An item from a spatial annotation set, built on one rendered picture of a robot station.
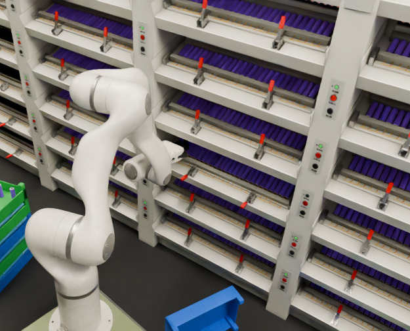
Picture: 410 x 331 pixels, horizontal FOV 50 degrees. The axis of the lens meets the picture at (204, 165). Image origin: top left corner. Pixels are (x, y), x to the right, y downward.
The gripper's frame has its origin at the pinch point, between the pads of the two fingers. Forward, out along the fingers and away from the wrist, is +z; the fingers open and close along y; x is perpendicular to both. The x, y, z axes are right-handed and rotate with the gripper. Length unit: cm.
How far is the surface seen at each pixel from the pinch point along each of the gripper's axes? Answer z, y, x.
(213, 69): -6.6, -12.1, -36.9
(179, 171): -5.0, -3.8, 8.3
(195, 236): 7.0, -10.4, 44.7
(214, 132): -4.7, -16.0, -13.7
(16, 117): 0, 104, 25
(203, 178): -3.6, -14.3, 7.5
